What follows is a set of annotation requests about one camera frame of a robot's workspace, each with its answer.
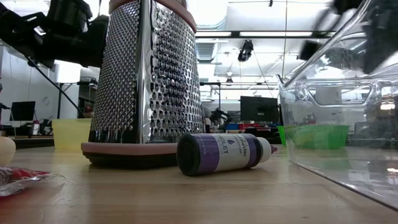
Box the metal box grater pink rim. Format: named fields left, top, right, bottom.
left=80, top=0, right=205, bottom=169

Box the clear plastic bin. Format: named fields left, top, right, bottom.
left=275, top=0, right=398, bottom=212

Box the large black monitor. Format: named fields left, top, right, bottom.
left=239, top=95, right=280, bottom=124

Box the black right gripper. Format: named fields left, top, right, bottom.
left=362, top=0, right=398, bottom=75

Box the black hanging ceiling camera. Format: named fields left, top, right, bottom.
left=237, top=39, right=254, bottom=63

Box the yellow plastic container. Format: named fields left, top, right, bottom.
left=51, top=118, right=93, bottom=151

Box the small black monitor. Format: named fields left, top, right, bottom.
left=9, top=101, right=36, bottom=122

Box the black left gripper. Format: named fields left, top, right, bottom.
left=37, top=0, right=110, bottom=69

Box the red snack packet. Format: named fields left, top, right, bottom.
left=0, top=166, right=65, bottom=198

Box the silver ventilation duct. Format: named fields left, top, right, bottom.
left=186, top=0, right=229, bottom=30

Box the green plastic basket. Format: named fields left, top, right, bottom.
left=276, top=124, right=351, bottom=150

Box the violet food colouring bottle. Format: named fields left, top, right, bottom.
left=176, top=133, right=279, bottom=177

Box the orange toy donut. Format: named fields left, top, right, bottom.
left=0, top=136, right=17, bottom=167

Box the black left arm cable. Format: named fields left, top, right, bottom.
left=24, top=55, right=85, bottom=118

